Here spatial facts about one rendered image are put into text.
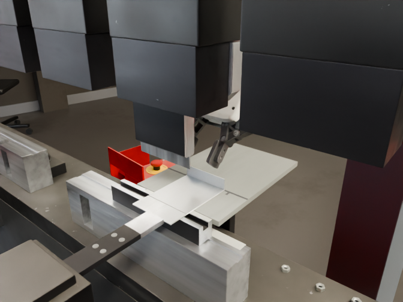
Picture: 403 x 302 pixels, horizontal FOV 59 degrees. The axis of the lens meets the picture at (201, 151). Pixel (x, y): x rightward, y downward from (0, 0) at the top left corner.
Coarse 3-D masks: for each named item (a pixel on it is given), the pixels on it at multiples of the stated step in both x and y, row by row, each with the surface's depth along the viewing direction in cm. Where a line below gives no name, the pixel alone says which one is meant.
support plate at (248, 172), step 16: (192, 160) 71; (224, 160) 71; (240, 160) 71; (256, 160) 71; (272, 160) 71; (288, 160) 71; (160, 176) 65; (176, 176) 65; (224, 176) 65; (240, 176) 65; (256, 176) 65; (272, 176) 65; (224, 192) 60; (240, 192) 60; (256, 192) 60; (208, 208) 55; (224, 208) 55; (240, 208) 57
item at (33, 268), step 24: (144, 216) 52; (120, 240) 47; (0, 264) 39; (24, 264) 39; (48, 264) 39; (72, 264) 43; (96, 264) 44; (0, 288) 36; (24, 288) 36; (48, 288) 36; (72, 288) 37
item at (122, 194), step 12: (120, 192) 61; (132, 192) 60; (144, 192) 60; (132, 204) 60; (192, 216) 54; (168, 228) 55; (180, 228) 53; (192, 228) 52; (204, 228) 52; (192, 240) 52; (204, 240) 53
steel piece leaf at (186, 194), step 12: (192, 168) 64; (180, 180) 63; (192, 180) 63; (204, 180) 63; (216, 180) 61; (156, 192) 59; (168, 192) 59; (180, 192) 59; (192, 192) 59; (204, 192) 59; (216, 192) 59; (168, 204) 56; (180, 204) 56; (192, 204) 56
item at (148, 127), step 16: (144, 112) 51; (160, 112) 49; (144, 128) 52; (160, 128) 50; (176, 128) 48; (192, 128) 48; (144, 144) 55; (160, 144) 51; (176, 144) 49; (192, 144) 49; (176, 160) 51
